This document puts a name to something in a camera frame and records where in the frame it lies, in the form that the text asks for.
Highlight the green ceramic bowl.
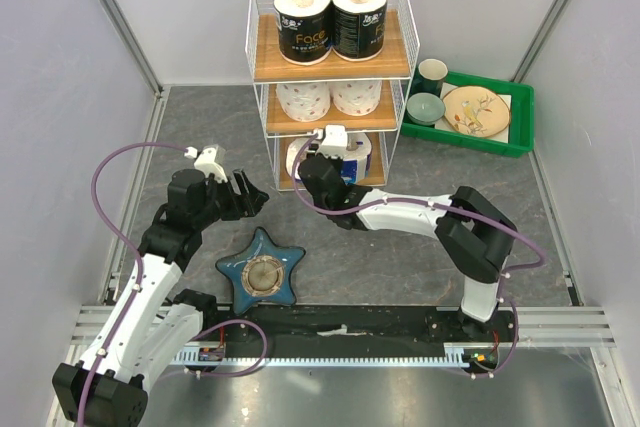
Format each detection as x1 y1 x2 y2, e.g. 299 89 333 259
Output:
406 92 445 127

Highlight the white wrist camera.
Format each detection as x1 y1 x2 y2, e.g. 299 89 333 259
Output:
312 124 349 159
184 144 228 183

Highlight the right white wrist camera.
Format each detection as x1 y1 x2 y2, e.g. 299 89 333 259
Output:
312 124 349 159

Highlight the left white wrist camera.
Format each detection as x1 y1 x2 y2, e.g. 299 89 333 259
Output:
184 144 228 183

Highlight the bird pattern ceramic plate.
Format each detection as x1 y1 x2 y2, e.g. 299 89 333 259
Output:
441 85 512 137

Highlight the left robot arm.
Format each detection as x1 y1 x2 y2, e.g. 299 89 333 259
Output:
52 169 269 426

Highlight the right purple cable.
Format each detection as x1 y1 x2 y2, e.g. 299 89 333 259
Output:
290 133 547 383

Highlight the white wire three-tier shelf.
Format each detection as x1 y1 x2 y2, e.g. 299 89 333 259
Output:
245 0 420 191

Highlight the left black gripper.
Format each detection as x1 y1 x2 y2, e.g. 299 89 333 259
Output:
193 169 268 229

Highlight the black paper roll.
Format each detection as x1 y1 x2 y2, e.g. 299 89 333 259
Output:
273 0 333 65
332 0 388 62

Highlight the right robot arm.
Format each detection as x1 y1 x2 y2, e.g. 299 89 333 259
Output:
297 155 517 341

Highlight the blue paper roll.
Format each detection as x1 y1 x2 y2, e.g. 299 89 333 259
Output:
341 133 372 184
285 137 320 183

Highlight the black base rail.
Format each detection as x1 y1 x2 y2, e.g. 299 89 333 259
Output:
162 304 521 359

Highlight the blue star-shaped dish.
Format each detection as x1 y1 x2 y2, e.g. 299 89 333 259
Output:
215 227 306 315

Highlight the white floral paper roll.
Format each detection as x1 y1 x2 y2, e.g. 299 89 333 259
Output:
276 82 331 122
330 80 382 117

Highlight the dark green cup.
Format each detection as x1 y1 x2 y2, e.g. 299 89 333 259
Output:
418 59 448 97

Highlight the green plastic tray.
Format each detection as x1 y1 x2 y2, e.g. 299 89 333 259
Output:
400 71 535 158

